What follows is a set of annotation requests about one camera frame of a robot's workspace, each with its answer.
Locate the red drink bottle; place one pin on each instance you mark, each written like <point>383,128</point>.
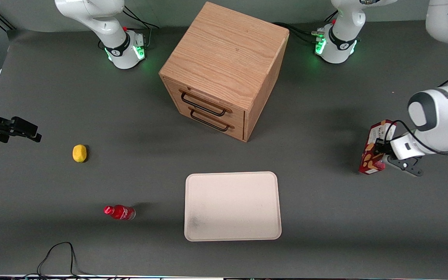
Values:
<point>119,212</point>

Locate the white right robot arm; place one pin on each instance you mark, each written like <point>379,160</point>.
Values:
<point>91,15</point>

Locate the wooden two-drawer cabinet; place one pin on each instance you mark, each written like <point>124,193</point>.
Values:
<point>228,50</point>

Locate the yellow lemon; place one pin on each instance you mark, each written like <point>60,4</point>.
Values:
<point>79,153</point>

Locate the red cookie box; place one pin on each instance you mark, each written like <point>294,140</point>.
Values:
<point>368,155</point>

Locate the beige plastic tray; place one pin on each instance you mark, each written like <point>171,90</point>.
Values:
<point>228,206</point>

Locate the wooden drawer front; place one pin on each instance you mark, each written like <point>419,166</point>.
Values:
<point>208,99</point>
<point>224,130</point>

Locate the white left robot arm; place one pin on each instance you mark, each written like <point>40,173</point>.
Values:
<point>441,112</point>

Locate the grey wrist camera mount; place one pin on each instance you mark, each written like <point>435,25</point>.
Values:
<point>410,168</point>

